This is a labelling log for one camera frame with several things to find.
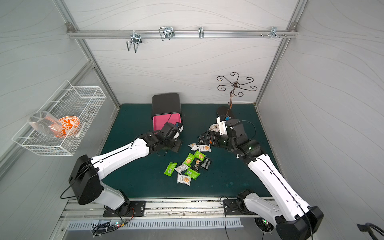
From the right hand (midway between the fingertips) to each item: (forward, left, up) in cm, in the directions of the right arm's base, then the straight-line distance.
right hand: (208, 136), depth 72 cm
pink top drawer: (+15, +30, -9) cm, 34 cm away
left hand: (+1, +15, -11) cm, 19 cm away
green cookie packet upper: (+1, +4, -24) cm, 24 cm away
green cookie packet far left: (-9, +21, -22) cm, 32 cm away
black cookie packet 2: (-4, 0, -24) cm, 24 cm away
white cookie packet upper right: (+6, +1, -24) cm, 25 cm away
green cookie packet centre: (-2, +10, -24) cm, 26 cm away
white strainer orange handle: (+22, -5, -22) cm, 31 cm away
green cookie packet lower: (-10, +8, -24) cm, 27 cm away
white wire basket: (+14, +69, +8) cm, 71 cm away
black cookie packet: (-5, +6, -23) cm, 24 cm away
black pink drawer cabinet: (+41, +33, -25) cm, 58 cm away
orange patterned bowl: (-3, +63, +10) cm, 64 cm away
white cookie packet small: (+6, +8, -22) cm, 25 cm away
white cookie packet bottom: (-14, +13, -24) cm, 30 cm away
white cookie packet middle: (-8, +14, -23) cm, 28 cm away
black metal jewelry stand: (+33, -15, +5) cm, 37 cm away
